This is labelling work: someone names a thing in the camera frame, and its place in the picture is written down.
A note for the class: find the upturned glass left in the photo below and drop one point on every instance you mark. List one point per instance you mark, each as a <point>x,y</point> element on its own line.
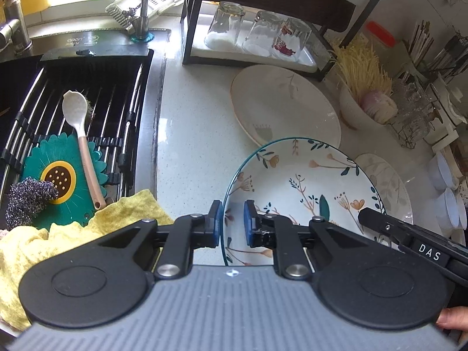
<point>225,27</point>

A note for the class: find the white leaf-pattern plate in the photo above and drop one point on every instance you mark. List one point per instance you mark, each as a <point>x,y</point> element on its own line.
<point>390,187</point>

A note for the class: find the upturned glass right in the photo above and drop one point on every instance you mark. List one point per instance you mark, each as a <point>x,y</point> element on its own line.
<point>290,39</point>

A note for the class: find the black knife rack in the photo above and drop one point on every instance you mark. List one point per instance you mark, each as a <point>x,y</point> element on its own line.
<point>238,37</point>

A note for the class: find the green chopstick holder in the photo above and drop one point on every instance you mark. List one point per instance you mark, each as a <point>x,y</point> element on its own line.
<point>420,44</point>

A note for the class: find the bowl of enoki and garlic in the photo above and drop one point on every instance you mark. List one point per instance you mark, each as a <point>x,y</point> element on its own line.
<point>366,102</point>

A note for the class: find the dark gooseneck faucet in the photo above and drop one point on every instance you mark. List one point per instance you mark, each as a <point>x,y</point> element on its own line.
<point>14,31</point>

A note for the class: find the red-lid plastic jar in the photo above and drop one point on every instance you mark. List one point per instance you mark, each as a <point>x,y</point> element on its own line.
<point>378,36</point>

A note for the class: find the upturned glass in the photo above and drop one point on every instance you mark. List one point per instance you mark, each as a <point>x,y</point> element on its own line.
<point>225,27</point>
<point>259,40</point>
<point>290,39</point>

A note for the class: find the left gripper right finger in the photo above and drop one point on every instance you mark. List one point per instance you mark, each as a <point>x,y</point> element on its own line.
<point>278,234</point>

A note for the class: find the person's right hand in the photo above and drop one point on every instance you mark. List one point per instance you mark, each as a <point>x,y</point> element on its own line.
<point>454,319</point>

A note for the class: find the upturned glass middle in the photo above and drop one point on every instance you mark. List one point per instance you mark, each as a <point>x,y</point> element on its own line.
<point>259,40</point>

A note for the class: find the translucent plastic bowl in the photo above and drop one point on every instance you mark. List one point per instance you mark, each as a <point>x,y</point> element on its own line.
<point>447,213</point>
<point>440,174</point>

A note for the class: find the floral teal-rim plate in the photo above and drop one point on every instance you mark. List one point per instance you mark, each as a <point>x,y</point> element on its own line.
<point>298,178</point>

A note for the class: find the wire rack with glass cups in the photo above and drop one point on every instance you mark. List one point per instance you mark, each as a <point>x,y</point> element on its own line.
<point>415,110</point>

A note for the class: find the translucent plastic bowl rear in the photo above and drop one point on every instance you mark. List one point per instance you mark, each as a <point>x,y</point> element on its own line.
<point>440,174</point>

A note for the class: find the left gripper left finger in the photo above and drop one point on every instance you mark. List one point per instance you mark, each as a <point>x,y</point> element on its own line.
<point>179,241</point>

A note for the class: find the white pink-handled spoon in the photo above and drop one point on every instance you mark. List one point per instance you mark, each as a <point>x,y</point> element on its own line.
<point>75,108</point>

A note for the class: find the chrome gooseneck faucet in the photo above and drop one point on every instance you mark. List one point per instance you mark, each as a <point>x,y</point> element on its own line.
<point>141,31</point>

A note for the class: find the green sunflower silicone mat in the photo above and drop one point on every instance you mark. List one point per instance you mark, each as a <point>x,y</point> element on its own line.
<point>58,161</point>

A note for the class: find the translucent plastic bowl front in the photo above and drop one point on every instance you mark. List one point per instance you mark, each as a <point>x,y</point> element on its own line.
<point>447,213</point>

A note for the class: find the purple scrubber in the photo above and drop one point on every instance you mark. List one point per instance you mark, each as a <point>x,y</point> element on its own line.
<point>27,199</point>

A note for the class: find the black sink drain rack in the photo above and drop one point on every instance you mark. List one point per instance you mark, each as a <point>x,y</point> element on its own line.
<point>92,93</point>

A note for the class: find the yellow dish cloth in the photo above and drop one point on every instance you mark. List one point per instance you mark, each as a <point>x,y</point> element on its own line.
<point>25,246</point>

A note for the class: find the white leaf-pattern deep bowl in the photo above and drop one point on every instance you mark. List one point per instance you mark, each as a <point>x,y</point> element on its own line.
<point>271,103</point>

